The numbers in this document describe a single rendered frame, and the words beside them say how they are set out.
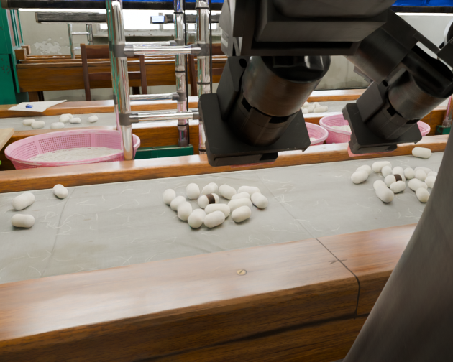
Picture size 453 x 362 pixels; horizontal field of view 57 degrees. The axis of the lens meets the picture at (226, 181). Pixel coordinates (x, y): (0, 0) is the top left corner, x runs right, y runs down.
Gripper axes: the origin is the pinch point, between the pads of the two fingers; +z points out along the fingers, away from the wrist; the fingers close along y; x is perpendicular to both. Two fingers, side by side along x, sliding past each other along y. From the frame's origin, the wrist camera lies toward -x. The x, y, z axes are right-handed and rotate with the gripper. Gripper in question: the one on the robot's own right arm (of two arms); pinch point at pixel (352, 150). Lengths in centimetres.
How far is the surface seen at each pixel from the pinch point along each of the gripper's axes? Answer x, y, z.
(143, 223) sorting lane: 6.3, 33.0, 4.1
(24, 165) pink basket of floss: -13, 52, 24
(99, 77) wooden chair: -153, 38, 198
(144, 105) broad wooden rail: -51, 24, 68
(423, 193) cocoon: 8.5, -9.5, -0.5
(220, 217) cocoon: 8.0, 22.9, 0.2
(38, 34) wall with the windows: -338, 101, 372
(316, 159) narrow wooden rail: -5.9, -3.1, 17.0
